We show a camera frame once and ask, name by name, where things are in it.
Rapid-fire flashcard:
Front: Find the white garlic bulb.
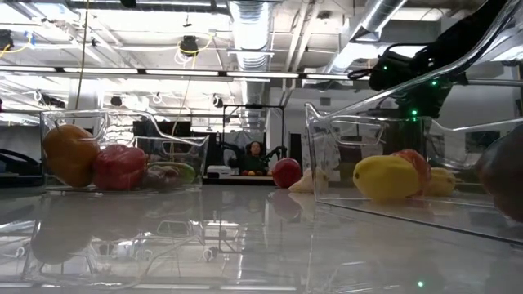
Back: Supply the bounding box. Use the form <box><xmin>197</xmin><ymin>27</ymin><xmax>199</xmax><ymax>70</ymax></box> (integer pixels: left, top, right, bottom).
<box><xmin>288</xmin><ymin>167</ymin><xmax>328</xmax><ymax>194</ymax></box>

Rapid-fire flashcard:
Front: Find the small red tomato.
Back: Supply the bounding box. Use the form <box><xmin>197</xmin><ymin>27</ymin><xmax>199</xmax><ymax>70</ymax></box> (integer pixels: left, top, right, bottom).
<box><xmin>271</xmin><ymin>158</ymin><xmax>303</xmax><ymax>189</ymax></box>

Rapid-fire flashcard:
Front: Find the red bell pepper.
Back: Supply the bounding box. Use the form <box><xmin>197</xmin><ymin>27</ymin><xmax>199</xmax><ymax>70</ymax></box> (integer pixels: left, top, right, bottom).
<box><xmin>92</xmin><ymin>144</ymin><xmax>148</xmax><ymax>192</ymax></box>

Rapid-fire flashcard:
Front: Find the yellow lemon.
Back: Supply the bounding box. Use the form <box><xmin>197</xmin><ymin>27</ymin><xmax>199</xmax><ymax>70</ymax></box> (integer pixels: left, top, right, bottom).
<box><xmin>352</xmin><ymin>154</ymin><xmax>424</xmax><ymax>202</ymax></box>
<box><xmin>424</xmin><ymin>167</ymin><xmax>457</xmax><ymax>197</ymax></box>

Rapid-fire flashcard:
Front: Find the clear plastic basket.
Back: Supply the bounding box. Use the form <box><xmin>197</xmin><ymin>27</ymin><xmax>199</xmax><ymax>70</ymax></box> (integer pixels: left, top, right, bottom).
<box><xmin>304</xmin><ymin>0</ymin><xmax>523</xmax><ymax>246</ymax></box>
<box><xmin>39</xmin><ymin>109</ymin><xmax>210</xmax><ymax>195</ymax></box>

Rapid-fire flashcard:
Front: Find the dark maroon round fruit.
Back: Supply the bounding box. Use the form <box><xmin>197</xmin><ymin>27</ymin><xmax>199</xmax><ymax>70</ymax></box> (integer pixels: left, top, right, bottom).
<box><xmin>473</xmin><ymin>124</ymin><xmax>523</xmax><ymax>224</ymax></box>

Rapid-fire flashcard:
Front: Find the person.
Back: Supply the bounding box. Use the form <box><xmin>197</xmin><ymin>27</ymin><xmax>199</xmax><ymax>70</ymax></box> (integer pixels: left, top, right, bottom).
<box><xmin>244</xmin><ymin>140</ymin><xmax>267</xmax><ymax>176</ymax></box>

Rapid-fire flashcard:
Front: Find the white box device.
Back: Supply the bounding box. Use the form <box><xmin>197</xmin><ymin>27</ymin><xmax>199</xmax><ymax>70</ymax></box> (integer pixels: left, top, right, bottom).
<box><xmin>206</xmin><ymin>164</ymin><xmax>235</xmax><ymax>179</ymax></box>

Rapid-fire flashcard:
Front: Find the green cucumber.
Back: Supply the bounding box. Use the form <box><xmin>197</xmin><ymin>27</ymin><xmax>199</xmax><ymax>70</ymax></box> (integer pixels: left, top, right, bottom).
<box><xmin>147</xmin><ymin>161</ymin><xmax>197</xmax><ymax>185</ymax></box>

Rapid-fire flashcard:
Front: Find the dark purple eggplant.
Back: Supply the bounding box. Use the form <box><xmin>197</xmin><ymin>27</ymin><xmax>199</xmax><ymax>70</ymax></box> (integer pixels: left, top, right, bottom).
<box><xmin>141</xmin><ymin>164</ymin><xmax>185</xmax><ymax>191</ymax></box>

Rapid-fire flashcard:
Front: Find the orange bell pepper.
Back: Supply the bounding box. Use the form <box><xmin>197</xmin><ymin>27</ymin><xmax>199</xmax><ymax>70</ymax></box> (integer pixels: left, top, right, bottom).
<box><xmin>42</xmin><ymin>123</ymin><xmax>101</xmax><ymax>189</ymax></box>

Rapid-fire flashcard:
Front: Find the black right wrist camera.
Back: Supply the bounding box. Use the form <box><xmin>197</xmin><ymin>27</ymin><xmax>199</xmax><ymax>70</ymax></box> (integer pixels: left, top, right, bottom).
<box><xmin>369</xmin><ymin>51</ymin><xmax>416</xmax><ymax>91</ymax></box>

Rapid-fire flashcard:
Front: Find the silver ventilation duct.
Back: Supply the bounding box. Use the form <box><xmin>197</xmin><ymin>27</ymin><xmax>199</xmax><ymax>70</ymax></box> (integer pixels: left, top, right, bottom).
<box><xmin>227</xmin><ymin>0</ymin><xmax>274</xmax><ymax>131</ymax></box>
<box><xmin>324</xmin><ymin>0</ymin><xmax>409</xmax><ymax>77</ymax></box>

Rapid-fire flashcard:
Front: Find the black background robot frame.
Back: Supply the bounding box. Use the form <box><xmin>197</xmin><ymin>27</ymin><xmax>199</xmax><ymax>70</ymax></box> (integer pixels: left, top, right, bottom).
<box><xmin>221</xmin><ymin>104</ymin><xmax>286</xmax><ymax>164</ymax></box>

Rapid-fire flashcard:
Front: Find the black aluminium table frame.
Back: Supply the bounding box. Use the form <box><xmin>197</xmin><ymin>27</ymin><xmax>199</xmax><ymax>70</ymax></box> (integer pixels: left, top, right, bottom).
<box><xmin>0</xmin><ymin>173</ymin><xmax>320</xmax><ymax>189</ymax></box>

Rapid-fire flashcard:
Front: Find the ceiling light strip rail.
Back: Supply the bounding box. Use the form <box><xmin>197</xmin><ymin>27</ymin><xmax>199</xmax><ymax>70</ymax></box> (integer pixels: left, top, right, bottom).
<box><xmin>0</xmin><ymin>65</ymin><xmax>371</xmax><ymax>82</ymax></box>

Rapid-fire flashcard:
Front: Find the yellow hanging cable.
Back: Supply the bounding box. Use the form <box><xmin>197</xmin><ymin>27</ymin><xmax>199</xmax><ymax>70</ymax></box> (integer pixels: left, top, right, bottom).
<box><xmin>74</xmin><ymin>0</ymin><xmax>91</xmax><ymax>112</ymax></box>

